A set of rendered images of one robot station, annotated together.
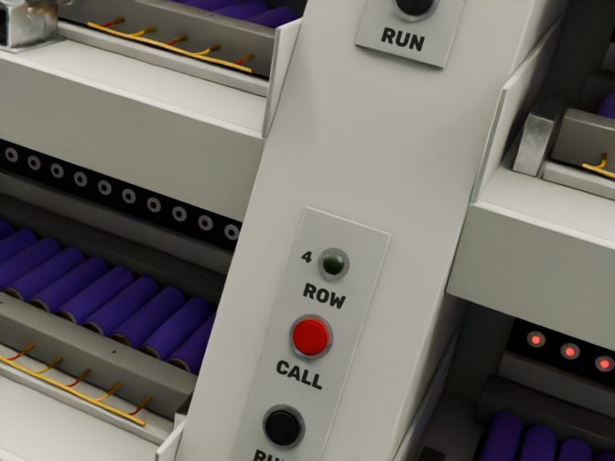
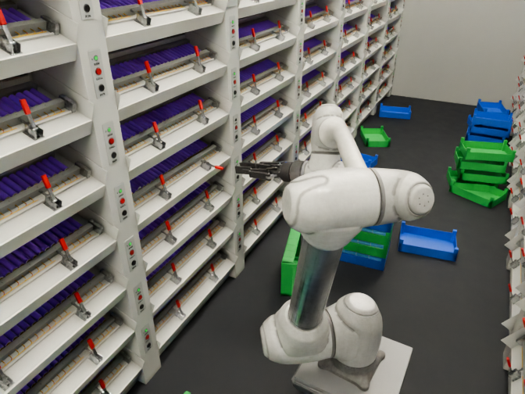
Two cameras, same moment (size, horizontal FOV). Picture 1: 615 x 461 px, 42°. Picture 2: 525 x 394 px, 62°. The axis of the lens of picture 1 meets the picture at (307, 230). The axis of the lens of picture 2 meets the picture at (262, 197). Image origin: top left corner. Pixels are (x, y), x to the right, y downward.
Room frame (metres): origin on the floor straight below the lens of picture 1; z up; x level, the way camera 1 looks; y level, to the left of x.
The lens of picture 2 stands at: (-0.09, 1.71, 1.47)
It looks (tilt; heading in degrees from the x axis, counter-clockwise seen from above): 30 degrees down; 281
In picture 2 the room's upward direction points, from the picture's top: straight up
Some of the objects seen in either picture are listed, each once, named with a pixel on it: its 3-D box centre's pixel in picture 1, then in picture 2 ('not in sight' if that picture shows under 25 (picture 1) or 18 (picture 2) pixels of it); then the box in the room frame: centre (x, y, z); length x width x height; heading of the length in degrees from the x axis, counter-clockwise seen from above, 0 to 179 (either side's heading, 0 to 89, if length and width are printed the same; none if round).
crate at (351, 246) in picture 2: not in sight; (361, 235); (-0.26, -0.30, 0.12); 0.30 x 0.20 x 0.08; 168
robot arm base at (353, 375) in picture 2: not in sight; (355, 351); (-0.21, 0.62, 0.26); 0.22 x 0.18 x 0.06; 67
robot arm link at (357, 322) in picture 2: not in sight; (354, 326); (-0.20, 0.64, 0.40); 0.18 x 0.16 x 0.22; 21
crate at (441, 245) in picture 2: not in sight; (427, 240); (-0.64, -0.44, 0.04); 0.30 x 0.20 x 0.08; 172
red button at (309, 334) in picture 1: (312, 336); not in sight; (0.35, -0.02, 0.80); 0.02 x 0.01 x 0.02; 74
